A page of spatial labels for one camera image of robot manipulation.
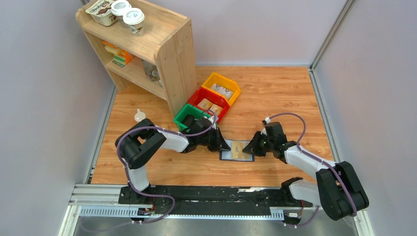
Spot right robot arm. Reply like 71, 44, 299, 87
243, 122, 369, 221

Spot yellow VIP card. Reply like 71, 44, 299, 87
231, 141, 245, 161

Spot white sachet in yellow bin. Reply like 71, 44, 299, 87
211, 84, 234, 99

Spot brown packet left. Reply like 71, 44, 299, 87
197, 98, 213, 110

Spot navy blue card holder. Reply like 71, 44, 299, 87
219, 140, 255, 162

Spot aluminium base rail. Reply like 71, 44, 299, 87
59, 184, 315, 236

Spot white lidded paper cup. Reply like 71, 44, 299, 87
111, 0, 131, 28

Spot red plastic bin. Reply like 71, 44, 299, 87
188, 87, 231, 123

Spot black bag in green bin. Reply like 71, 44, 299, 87
181, 114, 198, 129

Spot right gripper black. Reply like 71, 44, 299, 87
242, 131, 274, 157

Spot brown packet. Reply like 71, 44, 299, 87
197, 98, 213, 110
209, 104, 223, 117

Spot wooden shelf unit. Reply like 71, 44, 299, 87
75, 0, 197, 116

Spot green plastic bin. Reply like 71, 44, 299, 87
174, 104, 218, 132

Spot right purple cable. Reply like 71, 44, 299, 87
262, 113, 358, 229

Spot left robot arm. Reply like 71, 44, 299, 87
115, 118, 231, 204

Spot clear squeeze bottle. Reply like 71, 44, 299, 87
134, 109, 146, 122

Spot brown packet right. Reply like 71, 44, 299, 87
209, 104, 223, 117

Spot yellow plastic bin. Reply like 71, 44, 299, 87
202, 72, 241, 106

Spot orange snack package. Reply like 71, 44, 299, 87
102, 40, 135, 67

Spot glass jar on shelf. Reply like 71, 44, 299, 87
142, 60, 160, 82

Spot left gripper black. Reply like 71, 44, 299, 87
197, 127, 232, 152

